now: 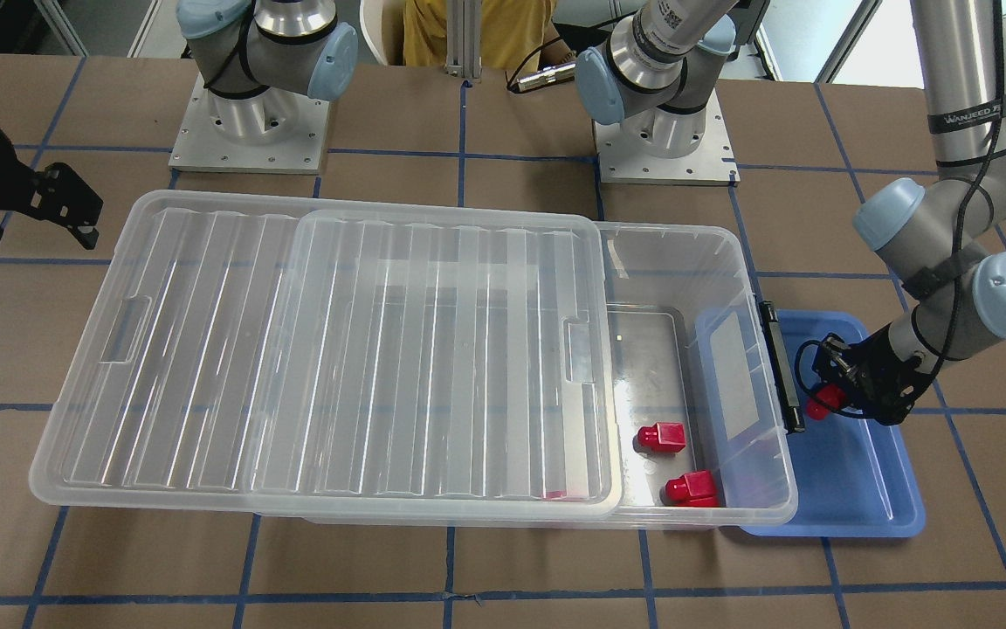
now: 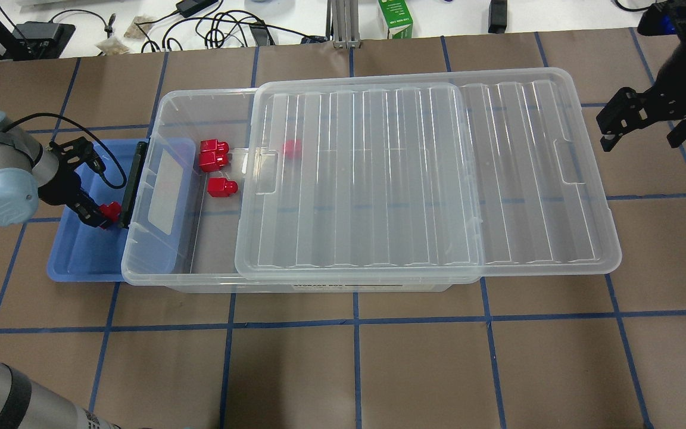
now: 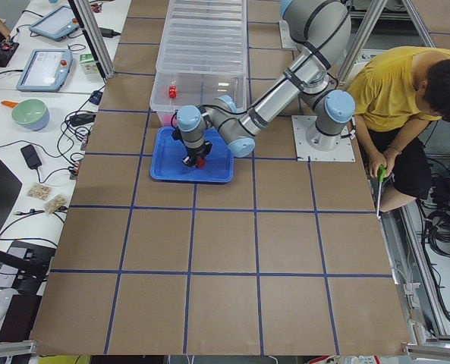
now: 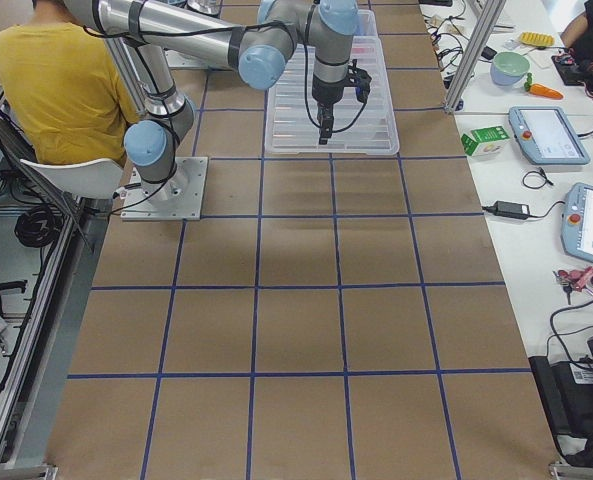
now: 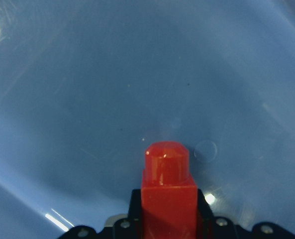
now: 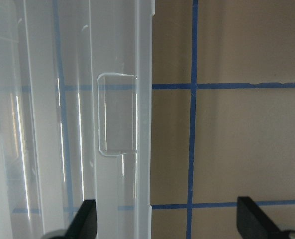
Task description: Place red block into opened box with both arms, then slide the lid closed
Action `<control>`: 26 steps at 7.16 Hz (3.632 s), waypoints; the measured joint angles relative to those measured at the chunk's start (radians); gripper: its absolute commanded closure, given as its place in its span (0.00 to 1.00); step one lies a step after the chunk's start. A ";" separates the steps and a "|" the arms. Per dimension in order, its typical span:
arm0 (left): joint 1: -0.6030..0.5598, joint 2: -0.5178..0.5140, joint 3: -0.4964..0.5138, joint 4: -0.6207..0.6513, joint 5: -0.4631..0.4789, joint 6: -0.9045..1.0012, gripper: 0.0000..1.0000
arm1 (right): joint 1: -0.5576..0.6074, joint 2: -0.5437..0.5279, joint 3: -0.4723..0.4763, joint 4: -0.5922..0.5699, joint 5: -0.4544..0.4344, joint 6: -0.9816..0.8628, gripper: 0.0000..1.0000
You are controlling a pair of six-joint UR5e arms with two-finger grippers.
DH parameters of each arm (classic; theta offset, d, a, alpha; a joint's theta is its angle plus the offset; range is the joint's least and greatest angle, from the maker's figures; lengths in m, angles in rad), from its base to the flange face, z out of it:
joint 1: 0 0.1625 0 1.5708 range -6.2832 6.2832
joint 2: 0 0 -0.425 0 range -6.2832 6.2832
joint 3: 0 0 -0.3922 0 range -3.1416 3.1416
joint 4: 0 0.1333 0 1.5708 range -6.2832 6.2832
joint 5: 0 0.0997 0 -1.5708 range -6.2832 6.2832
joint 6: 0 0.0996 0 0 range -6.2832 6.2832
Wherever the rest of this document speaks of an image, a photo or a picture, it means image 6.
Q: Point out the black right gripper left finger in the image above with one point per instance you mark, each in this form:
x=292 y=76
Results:
x=83 y=226

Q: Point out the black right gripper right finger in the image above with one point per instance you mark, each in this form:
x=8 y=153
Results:
x=253 y=223

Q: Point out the clear plastic box lid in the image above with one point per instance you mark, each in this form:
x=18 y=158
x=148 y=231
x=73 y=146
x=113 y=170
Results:
x=75 y=115

